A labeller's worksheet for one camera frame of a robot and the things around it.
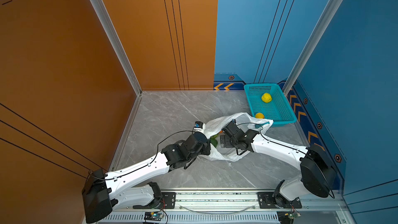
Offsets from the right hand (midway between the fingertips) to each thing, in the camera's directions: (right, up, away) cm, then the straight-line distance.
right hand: (228, 140), depth 87 cm
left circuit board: (-38, -31, -16) cm, 51 cm away
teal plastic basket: (+38, +17, +20) cm, 46 cm away
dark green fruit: (-9, -1, +3) cm, 9 cm away
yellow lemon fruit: (+31, +25, +23) cm, 46 cm away
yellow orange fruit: (+22, +13, +12) cm, 28 cm away
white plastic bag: (-9, +9, -12) cm, 18 cm away
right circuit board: (+24, -32, -17) cm, 43 cm away
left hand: (-10, +3, -11) cm, 15 cm away
